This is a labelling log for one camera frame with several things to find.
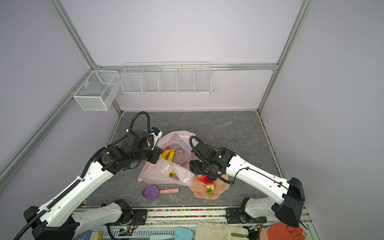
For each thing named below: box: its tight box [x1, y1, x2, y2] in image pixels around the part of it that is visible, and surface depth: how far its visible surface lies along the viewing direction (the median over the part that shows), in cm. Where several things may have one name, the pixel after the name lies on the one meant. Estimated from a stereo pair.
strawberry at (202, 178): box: [196, 174, 209, 184], surface depth 84 cm
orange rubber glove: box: [267, 222, 306, 240], surface depth 70 cm
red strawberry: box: [205, 180, 215, 195], surface depth 79 cm
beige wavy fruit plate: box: [188, 171, 231, 200], surface depth 80 cm
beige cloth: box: [194, 221, 250, 240], surface depth 71 cm
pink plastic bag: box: [137, 130, 196, 187], surface depth 69 cm
